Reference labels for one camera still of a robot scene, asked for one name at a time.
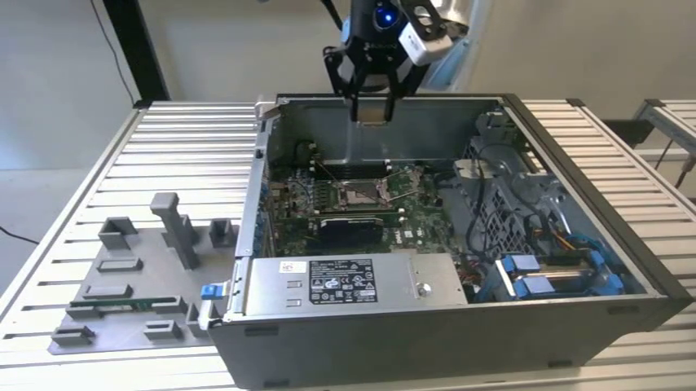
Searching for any black upright post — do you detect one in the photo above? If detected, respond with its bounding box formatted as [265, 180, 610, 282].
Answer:
[115, 0, 173, 103]

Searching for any grey parts rack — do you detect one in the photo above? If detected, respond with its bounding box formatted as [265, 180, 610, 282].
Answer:
[47, 191, 242, 357]

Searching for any metal socket cover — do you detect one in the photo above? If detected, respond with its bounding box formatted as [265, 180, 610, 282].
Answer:
[377, 166, 421, 205]

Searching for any silver power supply unit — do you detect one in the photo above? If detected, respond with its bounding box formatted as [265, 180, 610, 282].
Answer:
[241, 253, 471, 319]

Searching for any black graphics card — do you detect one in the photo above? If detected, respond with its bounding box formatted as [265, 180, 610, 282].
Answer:
[308, 215, 385, 257]

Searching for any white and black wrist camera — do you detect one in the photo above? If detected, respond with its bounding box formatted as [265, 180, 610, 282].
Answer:
[396, 2, 456, 67]

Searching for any black RAM slot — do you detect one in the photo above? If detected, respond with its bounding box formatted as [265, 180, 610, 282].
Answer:
[309, 160, 393, 169]
[309, 167, 396, 178]
[314, 206, 407, 215]

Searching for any black cable inside case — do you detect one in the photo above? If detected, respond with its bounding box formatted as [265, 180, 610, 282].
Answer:
[465, 156, 500, 264]

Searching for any thin black wall cable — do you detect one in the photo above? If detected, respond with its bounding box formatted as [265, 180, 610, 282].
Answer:
[89, 0, 138, 108]

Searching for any green RAM stick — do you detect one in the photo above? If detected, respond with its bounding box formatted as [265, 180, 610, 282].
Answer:
[70, 298, 182, 310]

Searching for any silver CPU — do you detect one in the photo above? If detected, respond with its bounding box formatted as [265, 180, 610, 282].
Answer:
[360, 103, 389, 129]

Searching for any CPU socket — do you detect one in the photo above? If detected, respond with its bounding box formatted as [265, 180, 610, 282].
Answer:
[337, 180, 384, 209]

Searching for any aluminium frame side table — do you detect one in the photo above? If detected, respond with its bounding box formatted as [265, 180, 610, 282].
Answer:
[600, 97, 696, 191]

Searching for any black cable on floor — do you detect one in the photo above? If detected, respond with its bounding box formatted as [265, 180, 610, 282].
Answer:
[0, 225, 41, 246]

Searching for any coloured wire bundle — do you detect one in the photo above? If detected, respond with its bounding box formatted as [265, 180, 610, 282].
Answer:
[535, 226, 582, 253]

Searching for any green motherboard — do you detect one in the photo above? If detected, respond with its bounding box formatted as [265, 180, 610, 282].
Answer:
[261, 160, 465, 262]

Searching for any blue disk carrier in bay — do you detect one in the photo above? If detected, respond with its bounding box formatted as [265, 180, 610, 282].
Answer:
[515, 275, 557, 297]
[500, 253, 541, 273]

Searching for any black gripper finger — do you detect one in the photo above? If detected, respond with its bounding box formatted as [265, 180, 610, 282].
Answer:
[380, 59, 432, 123]
[322, 45, 372, 123]

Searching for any grey metal drive cage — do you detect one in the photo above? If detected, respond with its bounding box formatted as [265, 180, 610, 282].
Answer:
[439, 133, 574, 258]

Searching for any hard disk in blue carrier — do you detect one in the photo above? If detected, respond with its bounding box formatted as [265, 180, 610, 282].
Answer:
[197, 283, 228, 332]

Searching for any black open PC case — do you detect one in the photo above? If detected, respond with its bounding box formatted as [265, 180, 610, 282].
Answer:
[207, 92, 695, 390]

